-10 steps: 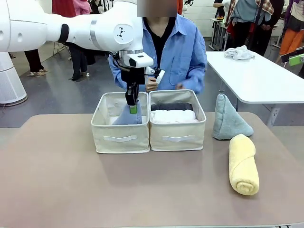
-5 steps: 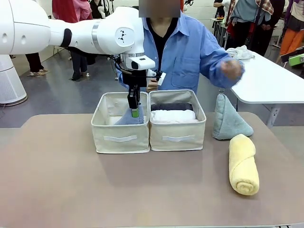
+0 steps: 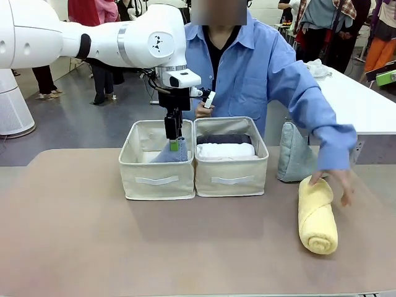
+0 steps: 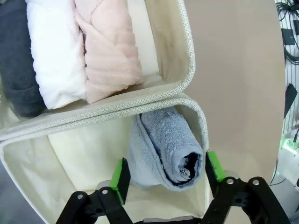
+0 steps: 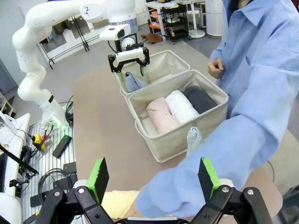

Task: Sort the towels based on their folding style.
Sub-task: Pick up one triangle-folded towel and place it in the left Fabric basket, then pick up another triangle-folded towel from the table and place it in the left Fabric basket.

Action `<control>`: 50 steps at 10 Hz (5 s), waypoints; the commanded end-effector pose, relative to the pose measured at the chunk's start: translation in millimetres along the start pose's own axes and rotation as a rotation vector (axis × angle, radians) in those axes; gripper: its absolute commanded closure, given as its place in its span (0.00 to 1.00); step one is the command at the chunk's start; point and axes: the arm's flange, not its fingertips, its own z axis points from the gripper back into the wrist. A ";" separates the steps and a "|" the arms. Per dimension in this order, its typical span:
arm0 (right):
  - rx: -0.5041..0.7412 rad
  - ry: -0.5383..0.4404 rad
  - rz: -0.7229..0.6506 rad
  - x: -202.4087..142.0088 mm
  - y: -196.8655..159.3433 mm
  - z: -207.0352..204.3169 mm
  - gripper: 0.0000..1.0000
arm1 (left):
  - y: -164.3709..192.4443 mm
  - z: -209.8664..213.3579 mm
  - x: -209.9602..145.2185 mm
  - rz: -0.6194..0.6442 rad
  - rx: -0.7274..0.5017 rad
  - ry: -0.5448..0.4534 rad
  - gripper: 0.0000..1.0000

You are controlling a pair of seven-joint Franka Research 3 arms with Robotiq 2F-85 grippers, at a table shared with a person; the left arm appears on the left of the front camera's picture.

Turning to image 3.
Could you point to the person's left forearm blue sleeve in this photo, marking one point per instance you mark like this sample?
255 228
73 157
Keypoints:
334 133

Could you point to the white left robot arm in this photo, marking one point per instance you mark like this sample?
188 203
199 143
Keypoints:
92 34

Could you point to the person in blue shirt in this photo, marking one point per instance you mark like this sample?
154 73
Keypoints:
247 71

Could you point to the person's left hand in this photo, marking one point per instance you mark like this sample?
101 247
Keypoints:
338 182

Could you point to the periwinkle blue towel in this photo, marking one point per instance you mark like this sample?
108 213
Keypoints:
173 156

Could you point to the white cylindrical air purifier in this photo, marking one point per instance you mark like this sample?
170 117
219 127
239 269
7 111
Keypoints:
12 105

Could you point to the hanging grey and plaid garments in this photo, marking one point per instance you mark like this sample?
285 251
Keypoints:
325 21

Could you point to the pale teal towel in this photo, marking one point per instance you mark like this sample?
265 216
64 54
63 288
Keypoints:
294 154

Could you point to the crumpled white cloth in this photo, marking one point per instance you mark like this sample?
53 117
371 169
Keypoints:
318 68

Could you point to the bystander with red cloth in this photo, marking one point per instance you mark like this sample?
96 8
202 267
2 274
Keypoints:
103 83

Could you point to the person's right hand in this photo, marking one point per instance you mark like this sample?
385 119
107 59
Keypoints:
201 112

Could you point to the white background table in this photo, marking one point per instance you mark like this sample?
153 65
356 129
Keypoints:
355 105

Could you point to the dark grey towel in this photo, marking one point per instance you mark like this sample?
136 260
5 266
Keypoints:
222 139

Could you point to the grey metal background desk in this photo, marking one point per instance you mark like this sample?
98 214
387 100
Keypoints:
287 34

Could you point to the bystander in black clothes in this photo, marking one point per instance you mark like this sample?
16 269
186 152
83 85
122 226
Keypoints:
46 82

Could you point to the white towel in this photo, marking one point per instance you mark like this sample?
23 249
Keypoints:
226 151

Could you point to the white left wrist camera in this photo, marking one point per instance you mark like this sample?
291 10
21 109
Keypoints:
210 98

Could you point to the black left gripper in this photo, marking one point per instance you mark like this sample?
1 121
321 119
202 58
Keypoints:
174 99

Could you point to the yellow towel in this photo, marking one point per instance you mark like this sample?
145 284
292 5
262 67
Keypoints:
317 216

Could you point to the cream fabric storage bin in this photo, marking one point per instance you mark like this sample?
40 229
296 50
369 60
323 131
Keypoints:
230 182
157 182

